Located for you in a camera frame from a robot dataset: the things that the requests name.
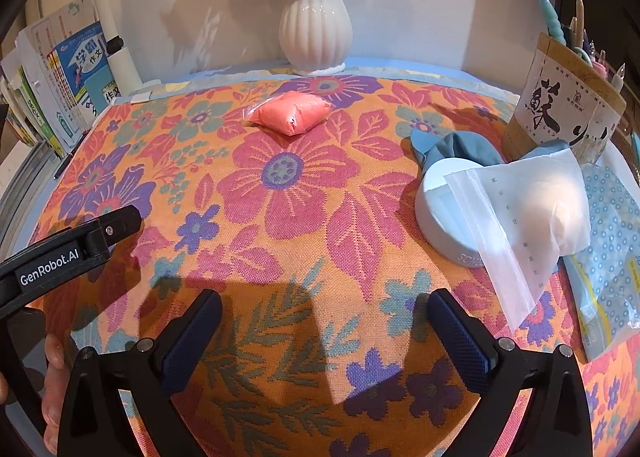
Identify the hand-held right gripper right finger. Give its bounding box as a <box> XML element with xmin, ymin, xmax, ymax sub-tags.
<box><xmin>427</xmin><ymin>288</ymin><xmax>601</xmax><ymax>457</ymax></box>

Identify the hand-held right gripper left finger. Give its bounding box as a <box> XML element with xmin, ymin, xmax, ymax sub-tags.
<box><xmin>56</xmin><ymin>288</ymin><xmax>223</xmax><ymax>457</ymax></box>

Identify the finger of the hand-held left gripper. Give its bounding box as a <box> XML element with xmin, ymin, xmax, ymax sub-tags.
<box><xmin>86</xmin><ymin>205</ymin><xmax>142</xmax><ymax>251</ymax></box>

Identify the orange clay packet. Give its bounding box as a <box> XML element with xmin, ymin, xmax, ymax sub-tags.
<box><xmin>245</xmin><ymin>91</ymin><xmax>333</xmax><ymax>136</ymax></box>

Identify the person's left hand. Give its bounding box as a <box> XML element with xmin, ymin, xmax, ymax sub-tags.
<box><xmin>41</xmin><ymin>333</ymin><xmax>69</xmax><ymax>429</ymax></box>

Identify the stack of flat magazines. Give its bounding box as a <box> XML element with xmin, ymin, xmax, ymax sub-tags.
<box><xmin>0</xmin><ymin>139</ymin><xmax>68</xmax><ymax>248</ymax></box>

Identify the light blue round box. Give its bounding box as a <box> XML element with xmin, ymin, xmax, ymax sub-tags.
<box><xmin>414</xmin><ymin>157</ymin><xmax>501</xmax><ymax>265</ymax></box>

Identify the clear zip bag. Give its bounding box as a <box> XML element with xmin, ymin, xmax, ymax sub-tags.
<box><xmin>444</xmin><ymin>148</ymin><xmax>593</xmax><ymax>330</ymax></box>

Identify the row of standing books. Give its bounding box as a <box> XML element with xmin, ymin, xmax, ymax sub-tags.
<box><xmin>0</xmin><ymin>0</ymin><xmax>123</xmax><ymax>160</ymax></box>

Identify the white desk lamp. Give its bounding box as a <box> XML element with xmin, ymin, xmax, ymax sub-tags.
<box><xmin>87</xmin><ymin>0</ymin><xmax>144</xmax><ymax>94</ymax></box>

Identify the orange floral tablecloth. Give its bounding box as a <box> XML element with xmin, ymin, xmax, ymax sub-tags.
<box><xmin>37</xmin><ymin>74</ymin><xmax>640</xmax><ymax>457</ymax></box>

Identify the blue dotted cloth packet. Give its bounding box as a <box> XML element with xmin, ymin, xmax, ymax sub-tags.
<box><xmin>562</xmin><ymin>164</ymin><xmax>640</xmax><ymax>363</ymax></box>

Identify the grey blue cloth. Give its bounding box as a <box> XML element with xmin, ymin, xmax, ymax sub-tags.
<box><xmin>410</xmin><ymin>132</ymin><xmax>566</xmax><ymax>174</ymax></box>

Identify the printed paper pen holder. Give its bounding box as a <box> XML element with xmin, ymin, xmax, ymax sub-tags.
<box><xmin>501</xmin><ymin>34</ymin><xmax>627</xmax><ymax>162</ymax></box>

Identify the white ribbed vase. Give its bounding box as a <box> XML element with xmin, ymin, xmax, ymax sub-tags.
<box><xmin>278</xmin><ymin>0</ymin><xmax>353</xmax><ymax>76</ymax></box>

